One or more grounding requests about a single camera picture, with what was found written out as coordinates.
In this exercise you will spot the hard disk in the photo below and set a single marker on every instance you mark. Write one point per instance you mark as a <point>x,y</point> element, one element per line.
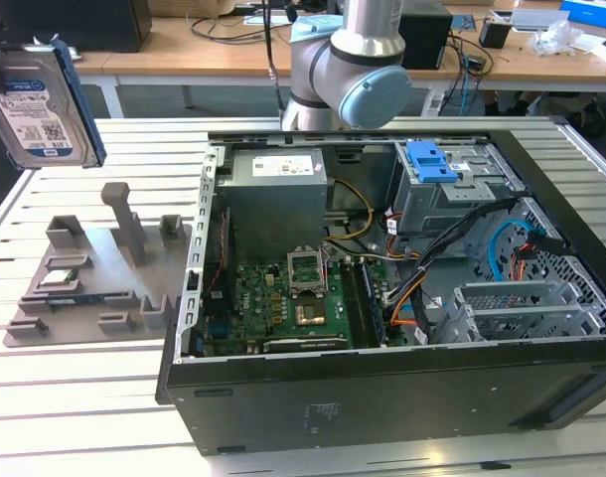
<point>30,114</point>

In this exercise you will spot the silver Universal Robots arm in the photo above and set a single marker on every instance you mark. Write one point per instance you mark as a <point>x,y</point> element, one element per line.
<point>323,64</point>

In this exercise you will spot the grey disk bay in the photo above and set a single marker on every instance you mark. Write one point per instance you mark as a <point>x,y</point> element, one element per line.
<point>511,308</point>

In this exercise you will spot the thin locking lever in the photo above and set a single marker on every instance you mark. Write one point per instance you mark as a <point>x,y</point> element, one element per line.
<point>325,268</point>

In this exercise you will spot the grey power supply unit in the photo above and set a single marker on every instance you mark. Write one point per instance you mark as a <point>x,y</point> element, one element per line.
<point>273,208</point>

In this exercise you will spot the CPU socket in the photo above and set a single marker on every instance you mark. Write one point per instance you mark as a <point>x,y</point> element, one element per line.
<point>310,313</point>

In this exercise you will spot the green motherboard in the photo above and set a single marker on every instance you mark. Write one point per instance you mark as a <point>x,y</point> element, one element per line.
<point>256,303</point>

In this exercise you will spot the black RAM slot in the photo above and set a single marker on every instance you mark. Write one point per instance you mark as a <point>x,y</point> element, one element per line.
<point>351,303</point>

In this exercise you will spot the installed RAM stick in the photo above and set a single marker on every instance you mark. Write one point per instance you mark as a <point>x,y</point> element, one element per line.
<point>372,303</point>

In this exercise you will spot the black graphics card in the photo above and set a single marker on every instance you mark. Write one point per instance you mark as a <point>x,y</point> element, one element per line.
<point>305,344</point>

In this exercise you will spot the grey optical drive cage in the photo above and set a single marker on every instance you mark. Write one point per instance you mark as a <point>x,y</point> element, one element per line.
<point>432,204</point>

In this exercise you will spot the blue drive latch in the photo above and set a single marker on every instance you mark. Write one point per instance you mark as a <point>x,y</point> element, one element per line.
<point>429,164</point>

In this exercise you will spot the black PC case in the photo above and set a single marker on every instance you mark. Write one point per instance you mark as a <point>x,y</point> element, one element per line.
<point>333,407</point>

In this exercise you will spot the white power strip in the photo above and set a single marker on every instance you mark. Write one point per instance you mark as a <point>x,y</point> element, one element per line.
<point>434,103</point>

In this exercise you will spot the grey parts rack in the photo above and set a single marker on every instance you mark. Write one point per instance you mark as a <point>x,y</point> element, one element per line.
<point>109,268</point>

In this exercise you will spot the long wooden desk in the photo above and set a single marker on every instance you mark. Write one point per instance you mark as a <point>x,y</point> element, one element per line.
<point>184,59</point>

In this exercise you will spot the black speaker box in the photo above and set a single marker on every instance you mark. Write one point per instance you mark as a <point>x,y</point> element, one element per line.
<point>427,37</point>

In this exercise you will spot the silver CPU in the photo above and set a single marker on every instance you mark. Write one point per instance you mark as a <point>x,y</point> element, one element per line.
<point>57,279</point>

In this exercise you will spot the black pen holder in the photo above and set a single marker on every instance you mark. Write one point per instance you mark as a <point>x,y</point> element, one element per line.
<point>494,35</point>

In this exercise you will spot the wooden desk with clutter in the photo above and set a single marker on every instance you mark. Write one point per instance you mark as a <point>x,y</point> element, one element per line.
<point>531,67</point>

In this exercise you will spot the crumpled white paper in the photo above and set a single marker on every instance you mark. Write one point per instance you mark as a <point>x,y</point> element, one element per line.
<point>74,53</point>

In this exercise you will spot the black computer tower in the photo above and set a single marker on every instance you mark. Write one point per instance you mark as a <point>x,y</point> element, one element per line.
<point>84,20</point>

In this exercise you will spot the flat white box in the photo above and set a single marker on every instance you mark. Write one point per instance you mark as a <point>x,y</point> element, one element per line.
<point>536,19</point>

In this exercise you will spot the clear plastic bag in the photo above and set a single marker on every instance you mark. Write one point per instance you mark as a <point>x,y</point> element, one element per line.
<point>556,37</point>

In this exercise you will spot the blue cardboard box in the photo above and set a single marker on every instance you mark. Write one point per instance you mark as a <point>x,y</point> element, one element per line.
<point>591,11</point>

